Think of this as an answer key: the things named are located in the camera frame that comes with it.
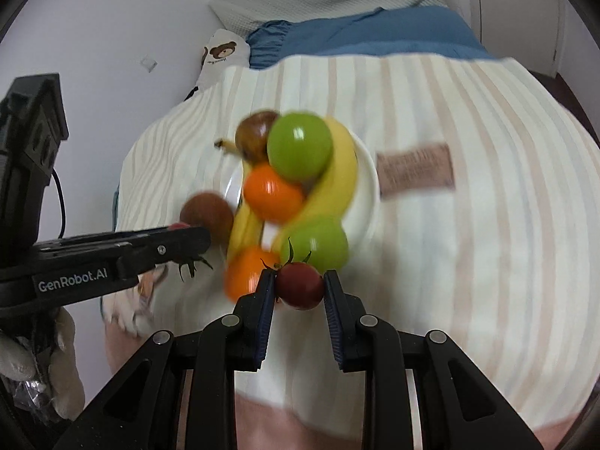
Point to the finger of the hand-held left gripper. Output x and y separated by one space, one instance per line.
173 246

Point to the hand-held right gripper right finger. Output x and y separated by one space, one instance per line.
333 318

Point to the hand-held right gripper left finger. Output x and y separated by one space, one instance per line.
265 318

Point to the small red tomato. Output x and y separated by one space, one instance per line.
179 226

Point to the dark red tomato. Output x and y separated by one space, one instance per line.
302 288

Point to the brown red plum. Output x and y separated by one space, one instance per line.
208 213

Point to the orange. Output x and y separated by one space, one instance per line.
243 274
272 194

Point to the yellow banana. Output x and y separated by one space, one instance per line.
243 229
340 171

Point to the green apple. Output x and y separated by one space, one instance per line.
300 145
321 243

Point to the white plate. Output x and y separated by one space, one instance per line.
363 187

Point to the dark plum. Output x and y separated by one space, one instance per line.
253 133

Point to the person's left hand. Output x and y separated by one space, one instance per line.
63 365

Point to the striped cat print blanket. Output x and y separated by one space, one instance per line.
445 253

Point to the brown fabric label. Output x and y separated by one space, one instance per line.
415 168

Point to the bear print pillow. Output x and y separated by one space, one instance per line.
222 54

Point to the blue blanket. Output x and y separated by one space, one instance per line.
375 33

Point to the white cabinet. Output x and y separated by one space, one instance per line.
515 14

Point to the clear wall hook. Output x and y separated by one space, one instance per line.
149 63

